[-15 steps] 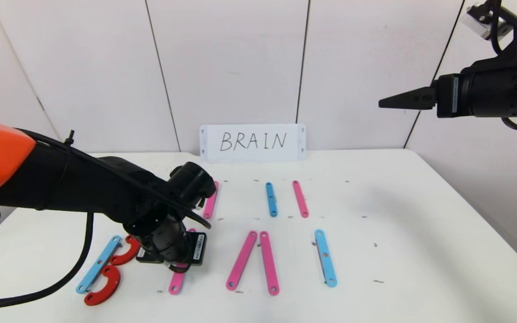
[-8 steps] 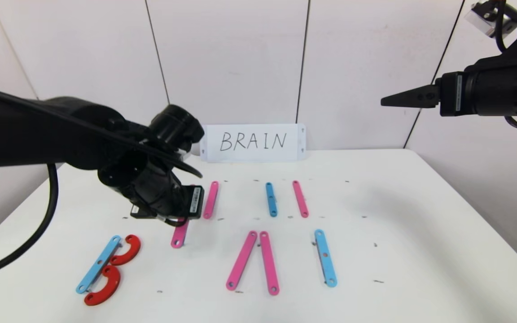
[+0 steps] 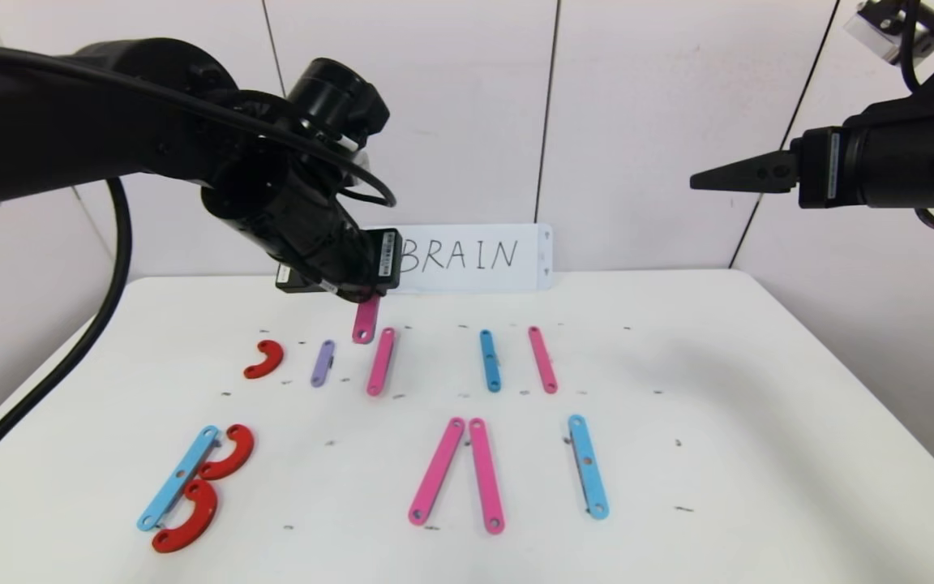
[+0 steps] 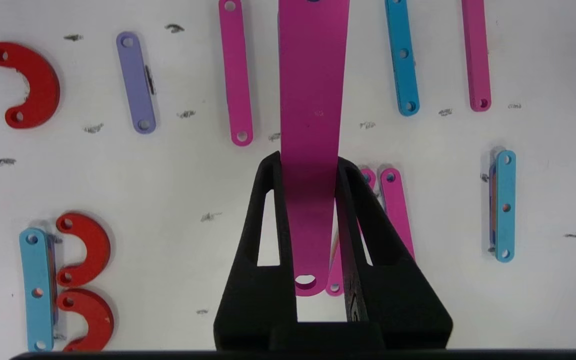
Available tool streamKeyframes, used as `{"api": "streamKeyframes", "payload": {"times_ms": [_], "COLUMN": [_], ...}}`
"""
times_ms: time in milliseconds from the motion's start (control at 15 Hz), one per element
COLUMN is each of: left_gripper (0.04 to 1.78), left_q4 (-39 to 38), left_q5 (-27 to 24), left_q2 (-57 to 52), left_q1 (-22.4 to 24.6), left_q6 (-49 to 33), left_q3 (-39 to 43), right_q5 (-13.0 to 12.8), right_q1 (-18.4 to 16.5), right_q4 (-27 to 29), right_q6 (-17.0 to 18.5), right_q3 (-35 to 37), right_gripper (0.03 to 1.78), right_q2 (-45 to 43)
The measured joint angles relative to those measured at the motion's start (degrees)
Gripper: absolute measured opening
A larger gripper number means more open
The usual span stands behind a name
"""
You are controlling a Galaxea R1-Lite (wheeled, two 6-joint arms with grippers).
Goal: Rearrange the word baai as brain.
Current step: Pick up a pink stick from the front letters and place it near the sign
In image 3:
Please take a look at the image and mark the dark blue bar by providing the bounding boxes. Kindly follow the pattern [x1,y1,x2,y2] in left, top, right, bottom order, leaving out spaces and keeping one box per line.
[478,328,503,394]

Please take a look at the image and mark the black right camera cable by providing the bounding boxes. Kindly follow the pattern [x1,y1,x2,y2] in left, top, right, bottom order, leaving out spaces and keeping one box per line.
[895,0,923,94]

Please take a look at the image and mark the white BRAIN sign card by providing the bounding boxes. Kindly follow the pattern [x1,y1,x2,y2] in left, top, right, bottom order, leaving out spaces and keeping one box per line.
[386,223,555,294]

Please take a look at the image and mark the small red curved piece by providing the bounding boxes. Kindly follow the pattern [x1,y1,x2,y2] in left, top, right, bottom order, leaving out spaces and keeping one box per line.
[242,339,285,380]

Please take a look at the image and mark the long light blue bar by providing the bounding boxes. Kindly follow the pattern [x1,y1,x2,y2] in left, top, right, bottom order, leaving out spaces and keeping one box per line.
[136,425,221,534]
[567,414,611,522]

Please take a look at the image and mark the short purple bar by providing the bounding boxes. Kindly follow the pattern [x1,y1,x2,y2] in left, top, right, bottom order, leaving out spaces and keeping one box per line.
[310,339,336,389]

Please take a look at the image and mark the long pink bar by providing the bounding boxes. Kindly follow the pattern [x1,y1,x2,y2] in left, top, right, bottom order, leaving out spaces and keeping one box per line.
[351,294,382,346]
[468,417,507,536]
[366,326,397,398]
[407,416,467,527]

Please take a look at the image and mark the large red curved piece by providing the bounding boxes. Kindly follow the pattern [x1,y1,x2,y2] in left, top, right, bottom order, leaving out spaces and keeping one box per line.
[151,479,219,555]
[197,423,256,481]

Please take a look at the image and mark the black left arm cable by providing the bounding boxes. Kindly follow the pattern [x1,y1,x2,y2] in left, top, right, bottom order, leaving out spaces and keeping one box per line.
[0,41,397,492]

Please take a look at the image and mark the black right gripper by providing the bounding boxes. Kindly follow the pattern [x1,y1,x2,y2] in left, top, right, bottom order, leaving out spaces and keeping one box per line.
[690,118,934,209]

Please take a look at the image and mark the narrow pink bar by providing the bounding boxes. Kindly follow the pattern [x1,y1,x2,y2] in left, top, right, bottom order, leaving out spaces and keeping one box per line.
[527,325,559,396]

